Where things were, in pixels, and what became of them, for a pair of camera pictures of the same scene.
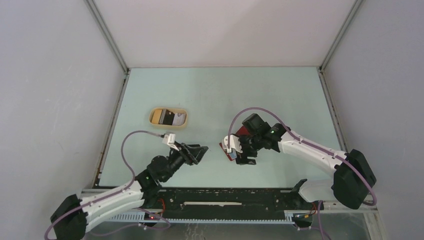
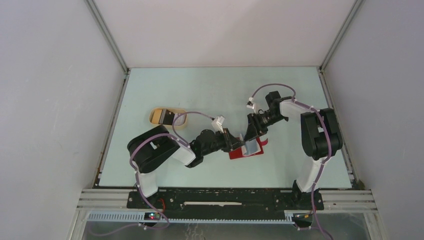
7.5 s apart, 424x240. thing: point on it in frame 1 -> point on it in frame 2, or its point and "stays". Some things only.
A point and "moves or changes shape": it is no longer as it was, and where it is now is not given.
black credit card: [168, 117] stays
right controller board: [302, 217] stays
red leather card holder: [242, 131] moves or changes shape
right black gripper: [242, 159] -> [257, 129]
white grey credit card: [179, 119] stays
